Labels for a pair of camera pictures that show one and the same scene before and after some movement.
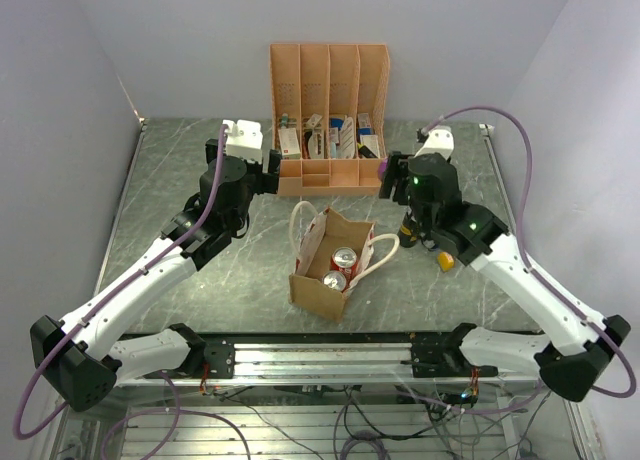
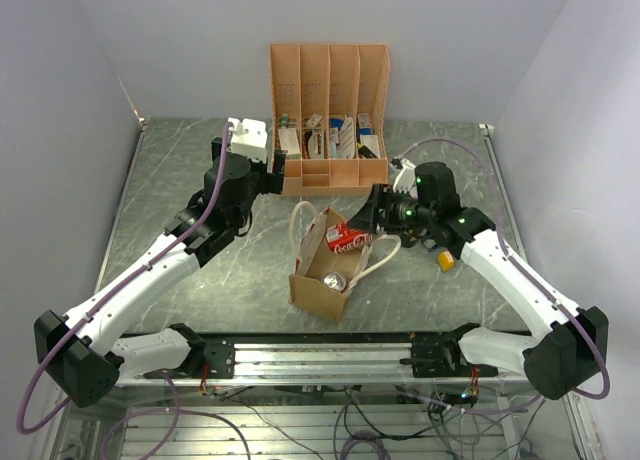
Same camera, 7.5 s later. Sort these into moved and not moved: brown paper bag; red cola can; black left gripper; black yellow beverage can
Moved: red cola can
Not moved: black yellow beverage can; black left gripper; brown paper bag
